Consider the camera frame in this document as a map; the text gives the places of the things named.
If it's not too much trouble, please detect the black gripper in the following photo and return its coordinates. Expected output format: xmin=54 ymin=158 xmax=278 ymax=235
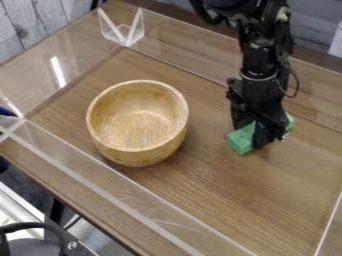
xmin=226 ymin=72 xmax=289 ymax=149

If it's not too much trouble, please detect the green rectangular block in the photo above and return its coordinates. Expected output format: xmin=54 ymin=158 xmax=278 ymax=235
xmin=226 ymin=113 xmax=296 ymax=155

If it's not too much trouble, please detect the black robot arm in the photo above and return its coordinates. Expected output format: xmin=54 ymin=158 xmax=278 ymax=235
xmin=189 ymin=0 xmax=297 ymax=149

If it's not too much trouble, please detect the brown wooden bowl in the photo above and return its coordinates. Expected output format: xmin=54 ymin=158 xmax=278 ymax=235
xmin=86 ymin=80 xmax=190 ymax=167

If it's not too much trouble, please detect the black table leg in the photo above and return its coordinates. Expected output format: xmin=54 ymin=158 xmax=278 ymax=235
xmin=50 ymin=199 xmax=66 ymax=225

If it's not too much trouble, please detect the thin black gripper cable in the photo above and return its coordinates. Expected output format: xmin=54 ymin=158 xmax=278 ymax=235
xmin=274 ymin=61 xmax=301 ymax=100

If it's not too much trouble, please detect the clear acrylic tray wall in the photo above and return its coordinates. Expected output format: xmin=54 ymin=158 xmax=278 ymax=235
xmin=0 ymin=1 xmax=342 ymax=256

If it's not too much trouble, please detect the black metal bracket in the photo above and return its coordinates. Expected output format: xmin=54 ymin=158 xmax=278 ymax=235
xmin=45 ymin=218 xmax=101 ymax=256

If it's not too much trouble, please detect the black cable loop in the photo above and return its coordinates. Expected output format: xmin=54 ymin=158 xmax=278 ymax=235
xmin=0 ymin=222 xmax=78 ymax=256

